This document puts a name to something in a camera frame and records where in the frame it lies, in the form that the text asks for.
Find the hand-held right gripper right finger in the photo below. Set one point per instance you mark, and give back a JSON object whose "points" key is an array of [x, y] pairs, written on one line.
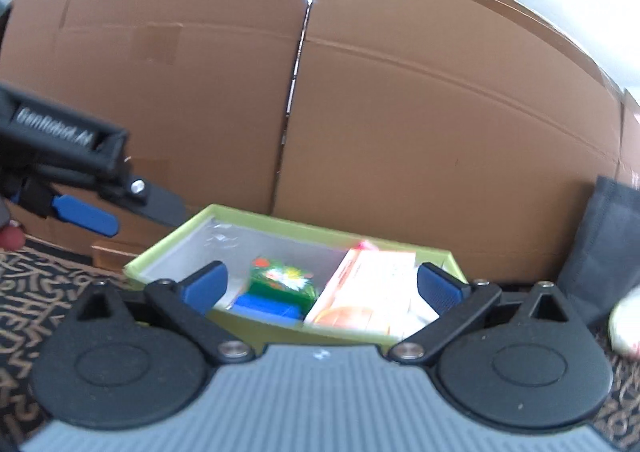
{"points": [[440, 288]]}

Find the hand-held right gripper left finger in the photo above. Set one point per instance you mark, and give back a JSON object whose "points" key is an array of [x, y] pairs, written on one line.
{"points": [[207, 282]]}

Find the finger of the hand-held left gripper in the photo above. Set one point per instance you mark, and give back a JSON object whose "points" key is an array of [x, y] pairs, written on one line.
{"points": [[155, 202], [87, 217]]}

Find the yellow-green cardboard box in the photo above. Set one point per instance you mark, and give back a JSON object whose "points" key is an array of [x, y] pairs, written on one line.
{"points": [[165, 257]]}

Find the small blue box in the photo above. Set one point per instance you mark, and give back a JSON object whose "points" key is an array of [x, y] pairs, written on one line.
{"points": [[265, 307]]}

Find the orange and white box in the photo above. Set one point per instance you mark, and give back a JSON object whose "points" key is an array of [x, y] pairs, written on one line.
{"points": [[370, 282]]}

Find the small green box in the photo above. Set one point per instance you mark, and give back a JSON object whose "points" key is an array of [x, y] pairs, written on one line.
{"points": [[282, 279]]}

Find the person's left hand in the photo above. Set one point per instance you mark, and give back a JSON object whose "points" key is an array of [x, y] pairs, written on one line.
{"points": [[11, 238]]}

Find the black letter-printed cloth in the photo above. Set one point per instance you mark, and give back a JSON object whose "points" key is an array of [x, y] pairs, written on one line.
{"points": [[30, 292]]}

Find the dark grey fabric bag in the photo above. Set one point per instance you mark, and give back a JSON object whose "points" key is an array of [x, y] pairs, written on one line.
{"points": [[600, 252]]}

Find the large brown cardboard box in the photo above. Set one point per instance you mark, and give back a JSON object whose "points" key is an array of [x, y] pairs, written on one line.
{"points": [[425, 107]]}

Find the white round object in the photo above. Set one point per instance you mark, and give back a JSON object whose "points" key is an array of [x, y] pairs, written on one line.
{"points": [[627, 327]]}

